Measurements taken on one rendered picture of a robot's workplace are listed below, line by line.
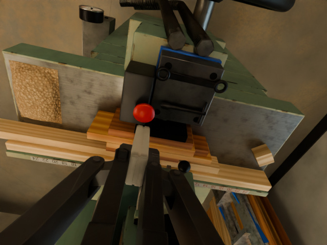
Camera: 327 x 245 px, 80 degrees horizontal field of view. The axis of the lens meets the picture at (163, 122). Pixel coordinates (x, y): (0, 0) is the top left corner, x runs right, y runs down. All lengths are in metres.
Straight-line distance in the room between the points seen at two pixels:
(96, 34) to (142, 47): 0.39
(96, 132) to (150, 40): 0.19
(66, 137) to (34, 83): 0.13
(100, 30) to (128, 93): 0.41
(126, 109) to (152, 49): 0.09
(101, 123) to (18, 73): 0.17
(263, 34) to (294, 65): 0.31
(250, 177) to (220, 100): 0.22
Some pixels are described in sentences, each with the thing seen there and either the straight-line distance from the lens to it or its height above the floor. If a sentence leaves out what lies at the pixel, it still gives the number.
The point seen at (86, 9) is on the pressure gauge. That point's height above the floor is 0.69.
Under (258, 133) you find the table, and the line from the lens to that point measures 0.49.
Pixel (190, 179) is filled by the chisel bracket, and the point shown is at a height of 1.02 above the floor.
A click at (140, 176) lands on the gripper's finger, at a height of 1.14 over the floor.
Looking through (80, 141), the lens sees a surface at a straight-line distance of 0.46.
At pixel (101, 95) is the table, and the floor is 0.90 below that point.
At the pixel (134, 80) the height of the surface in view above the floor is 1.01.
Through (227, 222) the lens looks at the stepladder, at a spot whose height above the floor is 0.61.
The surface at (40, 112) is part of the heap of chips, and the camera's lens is 0.46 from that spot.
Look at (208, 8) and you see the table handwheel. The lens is 0.43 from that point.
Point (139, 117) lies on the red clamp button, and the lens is 0.27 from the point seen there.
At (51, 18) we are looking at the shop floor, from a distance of 1.42.
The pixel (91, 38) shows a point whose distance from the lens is 0.68.
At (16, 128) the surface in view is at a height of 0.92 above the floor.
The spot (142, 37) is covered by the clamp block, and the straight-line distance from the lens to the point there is 0.30.
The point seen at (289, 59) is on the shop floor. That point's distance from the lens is 1.52.
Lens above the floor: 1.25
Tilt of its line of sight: 55 degrees down
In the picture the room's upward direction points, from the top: 179 degrees counter-clockwise
